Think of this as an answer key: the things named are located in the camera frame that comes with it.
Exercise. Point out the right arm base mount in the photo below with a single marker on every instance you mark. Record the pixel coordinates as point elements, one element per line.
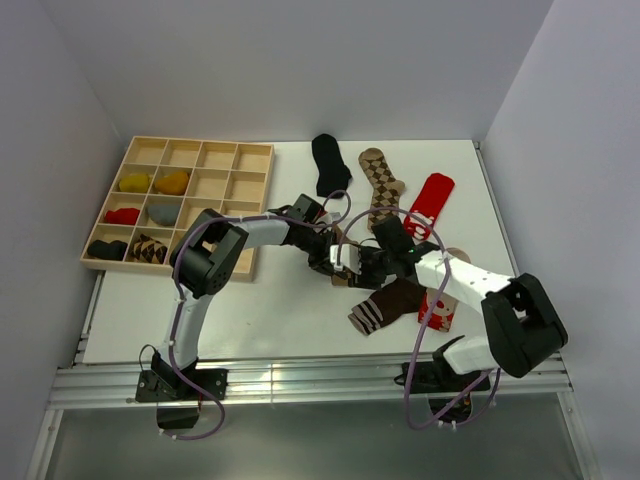
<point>435,377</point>

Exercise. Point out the rolled red sock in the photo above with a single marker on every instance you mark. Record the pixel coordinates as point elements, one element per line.
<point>122,216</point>

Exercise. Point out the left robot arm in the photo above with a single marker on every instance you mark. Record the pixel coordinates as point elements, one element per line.
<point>205,258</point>

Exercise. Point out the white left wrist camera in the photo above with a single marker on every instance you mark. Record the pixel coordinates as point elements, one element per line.
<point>330,219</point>

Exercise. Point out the rolled argyle sock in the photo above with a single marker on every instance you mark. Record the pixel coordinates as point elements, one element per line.
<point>146,249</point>

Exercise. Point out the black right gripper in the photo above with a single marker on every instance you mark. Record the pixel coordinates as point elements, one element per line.
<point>364,279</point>

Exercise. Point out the dark brown striped sock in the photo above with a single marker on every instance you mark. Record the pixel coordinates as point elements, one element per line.
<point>383,307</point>

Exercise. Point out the rolled grey sock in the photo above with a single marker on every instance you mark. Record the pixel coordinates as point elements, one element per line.
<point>164,215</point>

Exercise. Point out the aluminium frame rail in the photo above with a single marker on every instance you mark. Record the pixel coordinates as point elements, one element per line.
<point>249,382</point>

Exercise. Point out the wooden compartment tray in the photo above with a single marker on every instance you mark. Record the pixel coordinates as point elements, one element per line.
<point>231,178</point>

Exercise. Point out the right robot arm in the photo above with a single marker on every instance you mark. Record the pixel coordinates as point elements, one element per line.
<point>521,326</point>

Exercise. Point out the rolled orange sock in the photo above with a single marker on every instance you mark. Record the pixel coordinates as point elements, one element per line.
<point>174,184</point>

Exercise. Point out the brown argyle sock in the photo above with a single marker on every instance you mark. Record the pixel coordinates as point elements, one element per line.
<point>386,188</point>

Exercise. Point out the tan ribbed sock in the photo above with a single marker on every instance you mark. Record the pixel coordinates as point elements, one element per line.
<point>347,280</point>

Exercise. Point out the rolled black sock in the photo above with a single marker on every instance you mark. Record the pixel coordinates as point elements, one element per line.
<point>110,251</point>

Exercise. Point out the rolled yellow sock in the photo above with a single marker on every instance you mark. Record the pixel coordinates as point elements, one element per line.
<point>138,183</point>

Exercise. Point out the red reindeer sock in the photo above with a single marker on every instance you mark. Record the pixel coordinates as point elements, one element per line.
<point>428,205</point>
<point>443,313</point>

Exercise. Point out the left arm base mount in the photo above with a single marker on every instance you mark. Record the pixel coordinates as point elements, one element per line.
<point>180,408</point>

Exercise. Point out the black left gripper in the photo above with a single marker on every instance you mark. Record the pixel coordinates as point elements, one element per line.
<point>321,262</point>

